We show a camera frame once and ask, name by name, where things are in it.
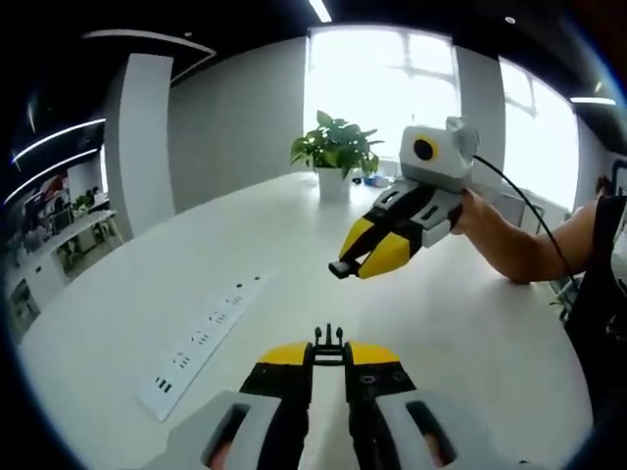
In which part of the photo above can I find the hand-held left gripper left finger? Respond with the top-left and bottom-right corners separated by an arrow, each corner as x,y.
146,341 -> 314,470

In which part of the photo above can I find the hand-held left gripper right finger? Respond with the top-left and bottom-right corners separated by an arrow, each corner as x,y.
342,341 -> 501,470

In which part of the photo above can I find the black plastic buckle socket part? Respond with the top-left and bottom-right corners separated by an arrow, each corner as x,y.
327,260 -> 362,280

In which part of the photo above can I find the black plastic buckle pronged part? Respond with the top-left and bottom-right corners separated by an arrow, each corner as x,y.
312,325 -> 345,368

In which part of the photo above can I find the person's right hand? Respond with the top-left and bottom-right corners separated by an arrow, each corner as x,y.
448,188 -> 497,237

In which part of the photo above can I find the blue and white small object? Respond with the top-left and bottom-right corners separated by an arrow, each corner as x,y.
351,173 -> 393,188

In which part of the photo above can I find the white plant pot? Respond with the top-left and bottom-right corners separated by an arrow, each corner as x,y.
316,166 -> 355,200

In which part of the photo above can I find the green potted plant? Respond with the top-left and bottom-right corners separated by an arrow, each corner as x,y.
289,110 -> 385,180

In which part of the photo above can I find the large bright window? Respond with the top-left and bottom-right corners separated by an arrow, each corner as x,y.
498,56 -> 580,212
303,26 -> 462,168

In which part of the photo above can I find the white inlaid power strip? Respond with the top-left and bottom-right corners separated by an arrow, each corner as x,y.
135,270 -> 275,423

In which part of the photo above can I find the person's black clothing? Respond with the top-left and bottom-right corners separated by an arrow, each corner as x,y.
562,193 -> 627,353

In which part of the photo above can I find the white square pillar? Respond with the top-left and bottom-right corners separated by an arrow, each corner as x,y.
120,52 -> 176,242

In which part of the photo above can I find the row of white office desks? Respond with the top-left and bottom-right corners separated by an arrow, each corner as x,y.
4,209 -> 120,296

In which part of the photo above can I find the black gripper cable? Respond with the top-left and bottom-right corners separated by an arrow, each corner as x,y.
470,154 -> 582,291

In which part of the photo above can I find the red wall sign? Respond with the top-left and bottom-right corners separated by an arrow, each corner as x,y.
42,174 -> 69,198

